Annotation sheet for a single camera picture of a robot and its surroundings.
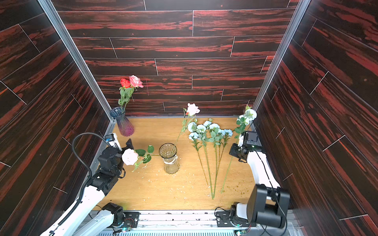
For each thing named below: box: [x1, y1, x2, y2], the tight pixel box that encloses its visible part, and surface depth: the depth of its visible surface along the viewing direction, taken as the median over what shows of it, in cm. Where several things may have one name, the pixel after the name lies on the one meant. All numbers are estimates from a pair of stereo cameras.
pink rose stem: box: [124, 74, 145, 110], surface depth 82 cm
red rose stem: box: [118, 78, 132, 110], surface depth 95 cm
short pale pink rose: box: [121, 145, 155, 173], surface depth 54 cm
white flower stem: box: [188, 120, 221, 200], surface depth 104 cm
